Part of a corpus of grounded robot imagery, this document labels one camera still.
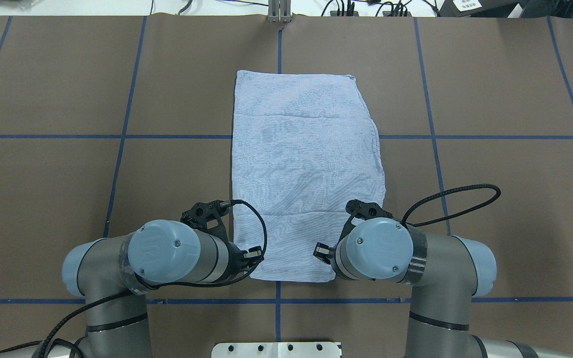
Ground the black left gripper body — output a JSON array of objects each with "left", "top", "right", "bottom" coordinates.
[{"left": 225, "top": 242, "right": 249, "bottom": 279}]

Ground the grey aluminium post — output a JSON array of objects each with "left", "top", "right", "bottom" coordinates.
[{"left": 268, "top": 0, "right": 292, "bottom": 23}]

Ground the brown paper table cover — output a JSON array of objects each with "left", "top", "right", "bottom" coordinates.
[{"left": 0, "top": 14, "right": 573, "bottom": 353}]

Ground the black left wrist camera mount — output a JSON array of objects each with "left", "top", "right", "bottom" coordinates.
[{"left": 180, "top": 200, "right": 233, "bottom": 243}]

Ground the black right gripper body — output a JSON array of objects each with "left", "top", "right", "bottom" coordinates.
[{"left": 328, "top": 239, "right": 348, "bottom": 279}]

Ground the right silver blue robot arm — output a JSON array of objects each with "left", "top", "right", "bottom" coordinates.
[{"left": 313, "top": 218, "right": 541, "bottom": 358}]

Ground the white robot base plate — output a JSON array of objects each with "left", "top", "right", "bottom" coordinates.
[{"left": 211, "top": 342, "right": 343, "bottom": 358}]

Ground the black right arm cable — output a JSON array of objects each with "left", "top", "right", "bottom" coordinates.
[{"left": 400, "top": 184, "right": 502, "bottom": 228}]

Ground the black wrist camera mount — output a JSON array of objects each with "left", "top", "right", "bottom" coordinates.
[
  {"left": 180, "top": 200, "right": 233, "bottom": 243},
  {"left": 340, "top": 199, "right": 394, "bottom": 239}
]

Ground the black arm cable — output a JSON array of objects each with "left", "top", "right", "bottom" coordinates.
[
  {"left": 400, "top": 184, "right": 502, "bottom": 228},
  {"left": 0, "top": 199, "right": 268, "bottom": 358}
]

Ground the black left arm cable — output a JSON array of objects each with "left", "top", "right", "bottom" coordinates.
[{"left": 0, "top": 199, "right": 268, "bottom": 358}]

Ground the light blue striped shirt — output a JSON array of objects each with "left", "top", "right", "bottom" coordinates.
[{"left": 231, "top": 70, "right": 386, "bottom": 283}]

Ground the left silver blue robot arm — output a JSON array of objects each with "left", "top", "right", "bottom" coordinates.
[{"left": 0, "top": 220, "right": 266, "bottom": 358}]

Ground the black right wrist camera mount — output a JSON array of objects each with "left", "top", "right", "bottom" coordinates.
[{"left": 340, "top": 199, "right": 394, "bottom": 239}]

